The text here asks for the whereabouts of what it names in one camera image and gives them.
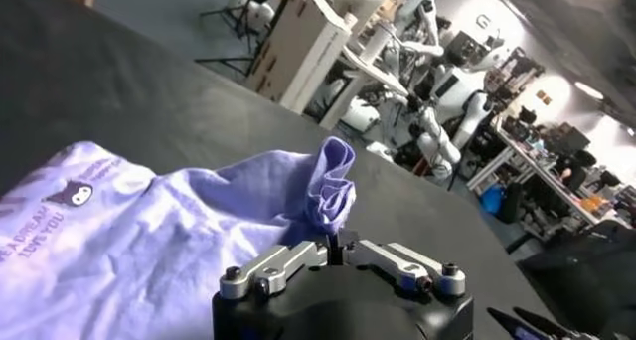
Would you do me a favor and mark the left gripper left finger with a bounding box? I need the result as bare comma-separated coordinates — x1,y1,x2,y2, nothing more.
219,230,344,301

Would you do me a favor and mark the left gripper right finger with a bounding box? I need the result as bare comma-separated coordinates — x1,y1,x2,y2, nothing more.
342,230,467,298

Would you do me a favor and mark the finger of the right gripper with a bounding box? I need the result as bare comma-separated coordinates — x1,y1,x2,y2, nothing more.
514,307,575,340
487,307,538,340

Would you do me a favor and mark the lilac purple printed t-shirt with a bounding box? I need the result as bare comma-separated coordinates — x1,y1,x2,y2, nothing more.
0,136,358,340

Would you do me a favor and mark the long cluttered lab bench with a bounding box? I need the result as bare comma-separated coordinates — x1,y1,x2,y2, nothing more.
466,117,636,234

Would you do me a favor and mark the white humanoid robot with base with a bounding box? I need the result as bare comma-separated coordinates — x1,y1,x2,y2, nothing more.
347,48,498,184

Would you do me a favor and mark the white standing desk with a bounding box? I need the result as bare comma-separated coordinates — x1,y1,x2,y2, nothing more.
317,23,414,132

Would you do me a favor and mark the tall white cardboard box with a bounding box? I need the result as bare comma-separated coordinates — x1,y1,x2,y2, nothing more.
246,0,352,115

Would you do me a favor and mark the black tripod stand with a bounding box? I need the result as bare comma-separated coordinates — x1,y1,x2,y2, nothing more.
195,0,280,79

